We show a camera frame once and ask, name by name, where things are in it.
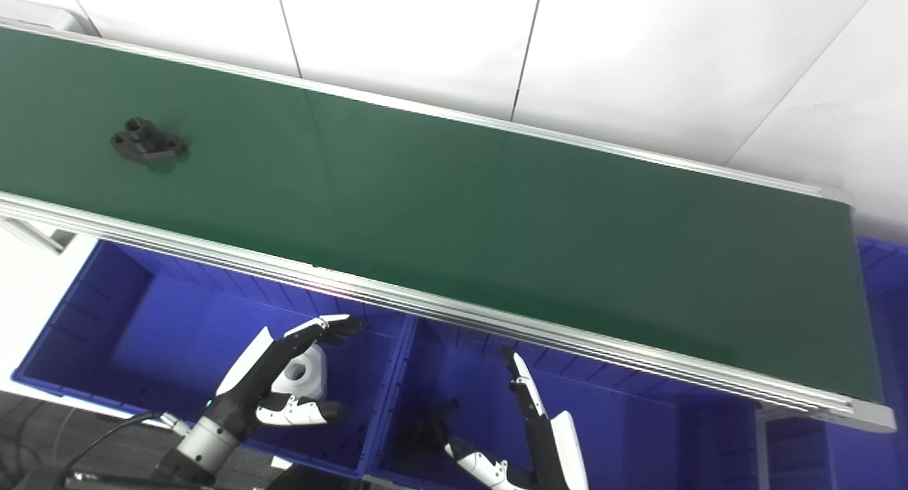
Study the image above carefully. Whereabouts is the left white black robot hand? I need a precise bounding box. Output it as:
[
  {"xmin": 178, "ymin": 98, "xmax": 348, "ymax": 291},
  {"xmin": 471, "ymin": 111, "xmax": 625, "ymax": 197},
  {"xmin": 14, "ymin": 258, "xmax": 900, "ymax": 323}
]
[{"xmin": 206, "ymin": 314, "xmax": 366, "ymax": 438}]

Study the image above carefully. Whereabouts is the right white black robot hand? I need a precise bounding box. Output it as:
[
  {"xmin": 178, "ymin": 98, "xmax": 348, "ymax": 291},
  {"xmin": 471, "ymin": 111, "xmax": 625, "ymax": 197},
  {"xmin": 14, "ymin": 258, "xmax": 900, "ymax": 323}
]
[{"xmin": 443, "ymin": 346, "xmax": 589, "ymax": 490}]

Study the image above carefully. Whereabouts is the black flange part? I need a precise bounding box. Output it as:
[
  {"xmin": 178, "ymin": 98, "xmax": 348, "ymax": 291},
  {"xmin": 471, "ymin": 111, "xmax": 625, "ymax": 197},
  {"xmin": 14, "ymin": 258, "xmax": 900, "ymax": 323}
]
[{"xmin": 110, "ymin": 118, "xmax": 190, "ymax": 166}]

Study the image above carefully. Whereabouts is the white plastic part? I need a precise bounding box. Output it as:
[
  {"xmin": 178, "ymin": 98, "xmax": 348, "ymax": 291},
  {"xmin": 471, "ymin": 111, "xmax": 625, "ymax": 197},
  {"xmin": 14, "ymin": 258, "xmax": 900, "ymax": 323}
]
[{"xmin": 273, "ymin": 345, "xmax": 328, "ymax": 400}]

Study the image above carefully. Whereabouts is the blue plastic bin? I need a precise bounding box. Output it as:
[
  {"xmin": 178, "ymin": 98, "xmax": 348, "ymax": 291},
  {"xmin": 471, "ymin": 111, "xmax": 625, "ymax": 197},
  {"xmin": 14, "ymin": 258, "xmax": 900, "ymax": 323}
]
[
  {"xmin": 755, "ymin": 235, "xmax": 908, "ymax": 490},
  {"xmin": 13, "ymin": 238, "xmax": 416, "ymax": 477},
  {"xmin": 369, "ymin": 316, "xmax": 763, "ymax": 490}
]

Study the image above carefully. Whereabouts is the black plastic part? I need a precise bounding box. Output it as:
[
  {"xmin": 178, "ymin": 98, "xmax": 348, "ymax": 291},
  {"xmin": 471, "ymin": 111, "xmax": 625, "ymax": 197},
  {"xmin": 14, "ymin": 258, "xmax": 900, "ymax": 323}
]
[{"xmin": 415, "ymin": 401, "xmax": 462, "ymax": 452}]

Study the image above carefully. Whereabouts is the green conveyor belt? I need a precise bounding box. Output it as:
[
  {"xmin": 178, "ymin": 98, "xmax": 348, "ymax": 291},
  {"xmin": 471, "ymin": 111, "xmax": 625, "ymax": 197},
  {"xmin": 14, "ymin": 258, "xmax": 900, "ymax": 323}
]
[{"xmin": 0, "ymin": 18, "xmax": 896, "ymax": 434}]

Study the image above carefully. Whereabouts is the aluminium conveyor leg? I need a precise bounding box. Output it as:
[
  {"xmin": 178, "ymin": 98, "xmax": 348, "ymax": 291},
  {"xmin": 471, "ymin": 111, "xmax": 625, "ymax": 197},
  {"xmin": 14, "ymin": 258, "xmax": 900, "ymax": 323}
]
[{"xmin": 0, "ymin": 217, "xmax": 75, "ymax": 253}]

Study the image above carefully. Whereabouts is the grey conveyor end housing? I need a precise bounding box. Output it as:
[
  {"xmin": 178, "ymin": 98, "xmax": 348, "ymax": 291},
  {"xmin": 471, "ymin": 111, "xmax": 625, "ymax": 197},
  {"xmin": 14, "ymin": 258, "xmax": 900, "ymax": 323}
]
[{"xmin": 0, "ymin": 0, "xmax": 96, "ymax": 35}]

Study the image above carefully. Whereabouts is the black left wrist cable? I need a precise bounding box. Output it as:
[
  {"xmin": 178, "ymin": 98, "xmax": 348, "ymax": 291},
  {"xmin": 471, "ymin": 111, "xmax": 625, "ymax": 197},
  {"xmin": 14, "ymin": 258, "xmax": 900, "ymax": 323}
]
[{"xmin": 60, "ymin": 411, "xmax": 189, "ymax": 487}]

